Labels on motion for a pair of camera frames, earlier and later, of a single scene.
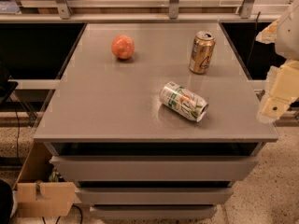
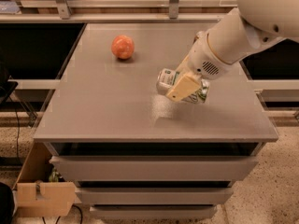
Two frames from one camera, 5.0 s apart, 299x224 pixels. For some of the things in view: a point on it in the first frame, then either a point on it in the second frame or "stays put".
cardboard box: [40, 191] stays put
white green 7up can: [184, 102] → [165, 78]
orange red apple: [122, 47] stays put
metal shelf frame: [62, 9] stays put
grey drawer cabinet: [155, 120] stays put
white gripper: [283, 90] → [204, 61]
